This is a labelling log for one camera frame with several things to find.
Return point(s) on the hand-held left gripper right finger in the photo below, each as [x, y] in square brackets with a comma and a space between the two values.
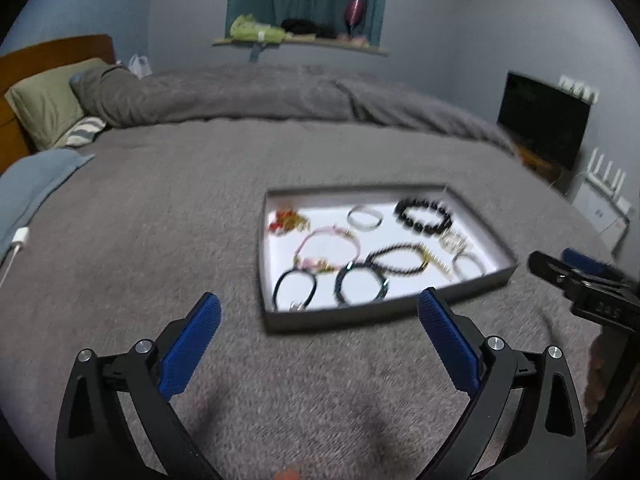
[447, 345]

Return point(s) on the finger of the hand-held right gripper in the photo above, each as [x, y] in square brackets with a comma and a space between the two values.
[585, 260]
[550, 266]

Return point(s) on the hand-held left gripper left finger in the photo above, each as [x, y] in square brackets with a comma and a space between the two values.
[192, 345]

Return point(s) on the grey cardboard tray box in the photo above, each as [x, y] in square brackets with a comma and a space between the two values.
[327, 212]

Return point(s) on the person's right hand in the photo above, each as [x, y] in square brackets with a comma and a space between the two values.
[596, 370]

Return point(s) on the person's left hand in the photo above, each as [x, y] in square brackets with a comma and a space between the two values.
[287, 475]

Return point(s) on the white router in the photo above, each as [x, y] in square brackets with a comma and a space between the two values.
[597, 205]

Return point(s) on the round pearl hair clip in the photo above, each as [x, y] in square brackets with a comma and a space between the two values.
[452, 242]

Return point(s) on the wooden television stand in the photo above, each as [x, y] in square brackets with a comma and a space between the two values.
[540, 162]

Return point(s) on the grey knitted bed cover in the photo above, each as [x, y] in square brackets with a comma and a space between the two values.
[150, 240]

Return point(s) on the black television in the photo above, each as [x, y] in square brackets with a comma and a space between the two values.
[542, 120]

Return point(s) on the white charger plug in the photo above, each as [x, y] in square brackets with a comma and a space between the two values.
[20, 239]

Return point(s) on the blue blanket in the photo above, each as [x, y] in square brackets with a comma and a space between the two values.
[30, 180]

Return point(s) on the striped pillow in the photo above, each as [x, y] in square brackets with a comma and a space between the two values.
[82, 132]

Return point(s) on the grey duvet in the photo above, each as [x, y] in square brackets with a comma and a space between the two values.
[250, 95]

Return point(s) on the white plastic bag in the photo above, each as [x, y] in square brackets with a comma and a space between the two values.
[140, 67]

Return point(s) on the green pillow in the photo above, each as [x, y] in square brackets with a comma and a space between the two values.
[45, 100]

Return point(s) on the wooden window shelf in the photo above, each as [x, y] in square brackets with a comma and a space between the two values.
[320, 44]

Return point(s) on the green cloth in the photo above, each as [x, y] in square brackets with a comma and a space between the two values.
[255, 30]

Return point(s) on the wooden bed headboard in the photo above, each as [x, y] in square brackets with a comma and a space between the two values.
[50, 47]

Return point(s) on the black cloth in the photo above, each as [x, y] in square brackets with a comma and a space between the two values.
[307, 27]

